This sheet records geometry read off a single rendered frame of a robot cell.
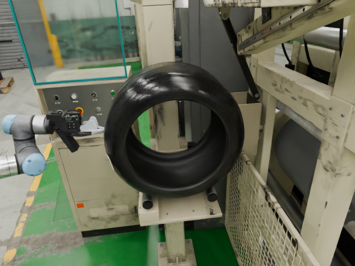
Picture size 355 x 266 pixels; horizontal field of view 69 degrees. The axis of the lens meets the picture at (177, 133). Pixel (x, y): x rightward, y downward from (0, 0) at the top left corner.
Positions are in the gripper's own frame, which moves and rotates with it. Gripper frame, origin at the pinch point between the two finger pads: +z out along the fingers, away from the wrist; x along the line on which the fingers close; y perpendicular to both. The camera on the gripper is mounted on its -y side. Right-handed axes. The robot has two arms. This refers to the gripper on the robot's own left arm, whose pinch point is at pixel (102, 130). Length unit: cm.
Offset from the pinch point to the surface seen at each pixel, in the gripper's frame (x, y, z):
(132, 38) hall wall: 890, -62, -32
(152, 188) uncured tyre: -11.6, -19.9, 20.5
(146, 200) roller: -9.6, -27.6, 18.1
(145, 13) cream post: 26, 43, 16
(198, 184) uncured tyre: -11.5, -18.1, 39.0
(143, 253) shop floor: 39, -121, 17
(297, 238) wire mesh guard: -44, -14, 63
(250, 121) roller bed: 20, -3, 70
